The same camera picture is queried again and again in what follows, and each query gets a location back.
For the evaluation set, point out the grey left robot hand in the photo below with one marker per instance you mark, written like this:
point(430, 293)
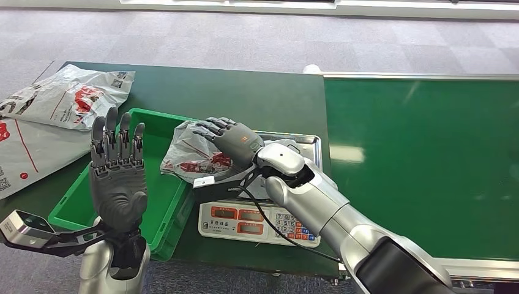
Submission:
point(117, 190)

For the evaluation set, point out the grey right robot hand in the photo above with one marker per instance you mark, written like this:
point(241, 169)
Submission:
point(239, 142)

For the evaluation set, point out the grey red-print package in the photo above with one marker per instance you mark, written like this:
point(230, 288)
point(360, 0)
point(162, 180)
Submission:
point(190, 156)

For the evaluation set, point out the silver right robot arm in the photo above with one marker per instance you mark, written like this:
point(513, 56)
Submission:
point(344, 219)

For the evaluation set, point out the white conveyor roller end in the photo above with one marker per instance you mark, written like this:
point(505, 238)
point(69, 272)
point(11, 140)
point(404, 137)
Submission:
point(311, 69)

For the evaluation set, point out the green conveyor belt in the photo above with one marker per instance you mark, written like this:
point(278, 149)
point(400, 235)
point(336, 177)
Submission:
point(425, 162)

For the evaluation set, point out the green plastic crate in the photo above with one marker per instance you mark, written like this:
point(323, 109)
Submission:
point(162, 199)

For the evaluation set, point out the white electronic weighing scale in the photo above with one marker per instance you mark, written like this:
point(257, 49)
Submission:
point(251, 223)

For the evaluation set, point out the large white mailer bag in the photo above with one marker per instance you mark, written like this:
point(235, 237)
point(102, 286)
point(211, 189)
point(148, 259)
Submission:
point(36, 154)

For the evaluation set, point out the flat white red-print mailer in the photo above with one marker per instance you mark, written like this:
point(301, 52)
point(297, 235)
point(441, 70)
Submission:
point(77, 95)

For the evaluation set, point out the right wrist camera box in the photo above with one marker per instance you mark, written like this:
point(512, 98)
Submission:
point(215, 188)

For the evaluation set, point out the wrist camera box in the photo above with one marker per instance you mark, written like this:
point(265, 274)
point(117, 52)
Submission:
point(24, 229)
point(215, 188)

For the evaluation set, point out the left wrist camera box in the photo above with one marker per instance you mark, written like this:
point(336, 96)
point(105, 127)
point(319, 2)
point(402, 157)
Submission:
point(24, 229)

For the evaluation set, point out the white wall ledge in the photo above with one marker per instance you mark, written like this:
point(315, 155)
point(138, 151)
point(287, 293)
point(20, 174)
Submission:
point(365, 9)

